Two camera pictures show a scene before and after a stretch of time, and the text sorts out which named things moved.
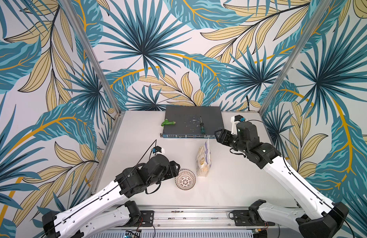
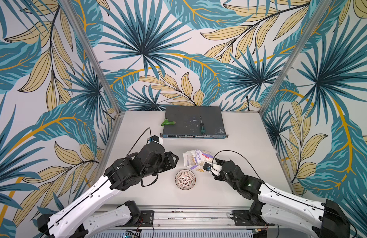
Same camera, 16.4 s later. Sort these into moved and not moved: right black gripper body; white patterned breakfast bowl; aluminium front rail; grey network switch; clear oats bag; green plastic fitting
Moved: right black gripper body; clear oats bag
Not moved: white patterned breakfast bowl; grey network switch; green plastic fitting; aluminium front rail
